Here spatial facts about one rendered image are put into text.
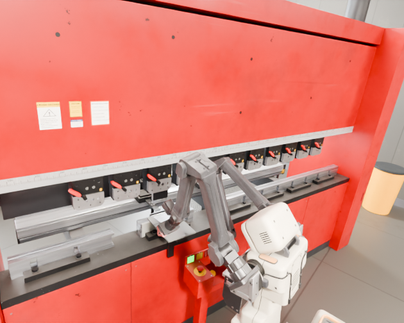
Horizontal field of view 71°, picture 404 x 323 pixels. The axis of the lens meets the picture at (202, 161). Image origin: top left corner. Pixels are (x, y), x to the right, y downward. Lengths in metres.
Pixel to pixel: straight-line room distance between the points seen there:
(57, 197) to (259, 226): 1.41
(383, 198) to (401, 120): 1.19
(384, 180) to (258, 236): 3.58
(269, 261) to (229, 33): 1.21
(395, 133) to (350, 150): 1.89
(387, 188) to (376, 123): 1.71
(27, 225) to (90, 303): 0.55
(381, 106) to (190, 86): 2.02
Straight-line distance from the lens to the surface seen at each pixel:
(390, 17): 5.11
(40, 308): 1.71
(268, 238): 1.16
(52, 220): 1.87
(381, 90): 3.12
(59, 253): 1.68
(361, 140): 3.21
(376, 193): 4.71
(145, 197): 1.94
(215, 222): 1.06
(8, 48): 1.31
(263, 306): 1.42
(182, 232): 1.65
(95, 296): 1.78
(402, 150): 5.12
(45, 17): 1.33
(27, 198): 2.08
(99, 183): 1.52
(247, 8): 1.79
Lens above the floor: 1.97
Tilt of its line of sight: 21 degrees down
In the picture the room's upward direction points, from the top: 5 degrees clockwise
